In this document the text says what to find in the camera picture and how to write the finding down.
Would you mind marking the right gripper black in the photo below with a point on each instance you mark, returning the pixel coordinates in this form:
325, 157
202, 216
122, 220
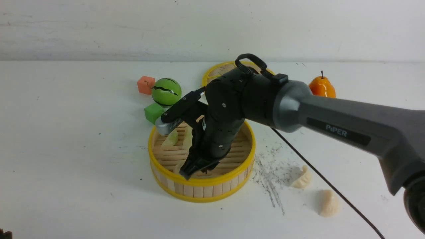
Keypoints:
217, 111

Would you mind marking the green dumpling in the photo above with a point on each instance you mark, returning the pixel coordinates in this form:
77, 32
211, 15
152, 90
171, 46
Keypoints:
171, 139
187, 140

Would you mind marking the white dumpling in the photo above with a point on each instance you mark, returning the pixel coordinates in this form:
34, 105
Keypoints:
177, 168
304, 179
330, 204

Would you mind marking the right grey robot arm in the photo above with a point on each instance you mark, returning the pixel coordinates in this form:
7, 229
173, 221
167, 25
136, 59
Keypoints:
394, 135

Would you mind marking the bamboo steamer tray yellow rim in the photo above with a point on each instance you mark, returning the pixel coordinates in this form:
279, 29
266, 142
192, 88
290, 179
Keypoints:
225, 179

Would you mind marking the bamboo steamer lid yellow rim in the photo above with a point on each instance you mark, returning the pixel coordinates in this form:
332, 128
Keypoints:
222, 68

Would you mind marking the green foam cube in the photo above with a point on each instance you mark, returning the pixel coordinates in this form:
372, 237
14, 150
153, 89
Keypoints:
153, 112

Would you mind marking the green toy watermelon ball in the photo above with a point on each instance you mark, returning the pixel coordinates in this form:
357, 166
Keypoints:
166, 92

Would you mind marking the orange foam cube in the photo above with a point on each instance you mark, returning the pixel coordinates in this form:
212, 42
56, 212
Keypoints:
145, 85

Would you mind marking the orange toy pear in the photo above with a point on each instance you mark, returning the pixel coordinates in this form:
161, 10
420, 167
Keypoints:
321, 86

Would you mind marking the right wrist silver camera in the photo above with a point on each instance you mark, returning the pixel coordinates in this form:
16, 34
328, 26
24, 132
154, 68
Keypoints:
165, 129

